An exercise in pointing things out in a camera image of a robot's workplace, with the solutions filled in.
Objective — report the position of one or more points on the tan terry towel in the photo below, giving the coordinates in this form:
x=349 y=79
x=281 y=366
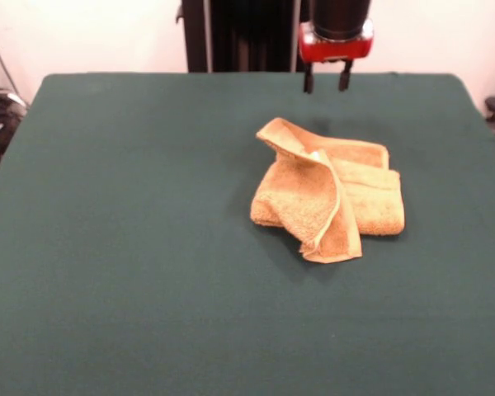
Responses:
x=305 y=198

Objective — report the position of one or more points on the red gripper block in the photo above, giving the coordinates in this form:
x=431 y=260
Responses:
x=334 y=49

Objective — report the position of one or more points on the dark green table cloth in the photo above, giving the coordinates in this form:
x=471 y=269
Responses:
x=107 y=247

